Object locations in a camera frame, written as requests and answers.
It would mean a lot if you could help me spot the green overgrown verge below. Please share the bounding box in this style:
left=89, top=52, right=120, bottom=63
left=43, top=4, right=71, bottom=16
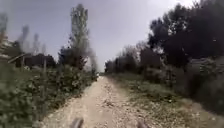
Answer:
left=107, top=56, right=224, bottom=116

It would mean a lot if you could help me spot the row of pale slim trees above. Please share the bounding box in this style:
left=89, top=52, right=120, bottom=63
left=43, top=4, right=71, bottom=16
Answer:
left=18, top=24, right=48, bottom=56

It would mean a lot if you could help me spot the robot's own part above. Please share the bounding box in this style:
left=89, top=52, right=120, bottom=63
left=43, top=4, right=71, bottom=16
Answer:
left=136, top=119, right=150, bottom=128
left=71, top=117, right=85, bottom=128

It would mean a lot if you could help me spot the pale gravel path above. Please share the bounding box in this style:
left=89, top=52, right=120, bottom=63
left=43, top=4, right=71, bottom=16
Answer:
left=39, top=74, right=162, bottom=128

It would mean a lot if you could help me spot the group of dark trees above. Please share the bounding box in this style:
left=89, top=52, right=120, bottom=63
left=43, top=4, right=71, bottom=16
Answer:
left=104, top=0, right=224, bottom=75

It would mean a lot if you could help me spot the dark hedge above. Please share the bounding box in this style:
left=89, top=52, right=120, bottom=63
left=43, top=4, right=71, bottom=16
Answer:
left=14, top=53, right=58, bottom=69

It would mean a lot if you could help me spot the green weedy ground cover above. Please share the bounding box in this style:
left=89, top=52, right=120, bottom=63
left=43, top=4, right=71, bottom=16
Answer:
left=0, top=62, right=100, bottom=128

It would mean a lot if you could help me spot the tall slim poplar tree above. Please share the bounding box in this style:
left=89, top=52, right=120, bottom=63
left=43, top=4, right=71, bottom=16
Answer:
left=58, top=3, right=98, bottom=71

